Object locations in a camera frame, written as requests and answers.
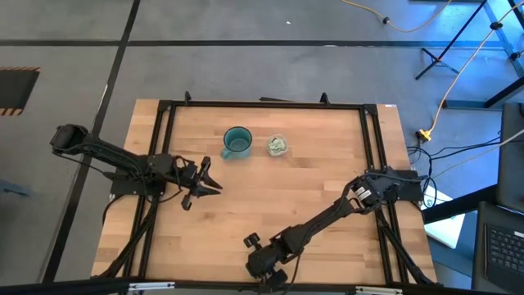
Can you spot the black rig crossbar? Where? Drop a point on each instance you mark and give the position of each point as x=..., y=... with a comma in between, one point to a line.
x=213, y=287

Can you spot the white box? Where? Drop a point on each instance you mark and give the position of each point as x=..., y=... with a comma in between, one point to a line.
x=446, y=233

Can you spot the black tripod stand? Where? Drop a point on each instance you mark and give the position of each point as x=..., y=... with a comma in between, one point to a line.
x=436, y=58

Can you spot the teal ceramic mug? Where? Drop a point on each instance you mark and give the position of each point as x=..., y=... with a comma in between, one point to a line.
x=237, y=141

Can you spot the floor hatch with hazard stripes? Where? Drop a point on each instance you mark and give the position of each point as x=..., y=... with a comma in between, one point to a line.
x=16, y=88

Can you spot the black frame clamp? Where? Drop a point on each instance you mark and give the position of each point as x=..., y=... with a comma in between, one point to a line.
x=187, y=97
x=324, y=98

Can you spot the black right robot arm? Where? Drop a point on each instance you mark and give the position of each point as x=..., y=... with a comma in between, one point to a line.
x=319, y=223

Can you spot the black laptop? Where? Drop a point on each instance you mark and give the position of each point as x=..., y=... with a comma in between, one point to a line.
x=505, y=250

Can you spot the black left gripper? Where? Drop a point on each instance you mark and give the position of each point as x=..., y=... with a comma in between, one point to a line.
x=189, y=176

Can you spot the clear plastic container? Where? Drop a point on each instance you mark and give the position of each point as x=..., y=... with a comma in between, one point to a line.
x=269, y=153

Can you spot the black aluminium table frame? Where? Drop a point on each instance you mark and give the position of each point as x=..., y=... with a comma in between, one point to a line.
x=266, y=105

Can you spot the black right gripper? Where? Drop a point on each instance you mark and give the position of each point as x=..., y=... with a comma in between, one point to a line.
x=264, y=264

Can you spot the silver metal bracket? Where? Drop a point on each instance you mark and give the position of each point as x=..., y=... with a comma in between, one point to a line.
x=151, y=286
x=378, y=290

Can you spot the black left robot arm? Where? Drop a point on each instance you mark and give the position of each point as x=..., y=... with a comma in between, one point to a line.
x=123, y=157

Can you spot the pale green printed packet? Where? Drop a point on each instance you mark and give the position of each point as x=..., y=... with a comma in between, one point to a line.
x=277, y=144

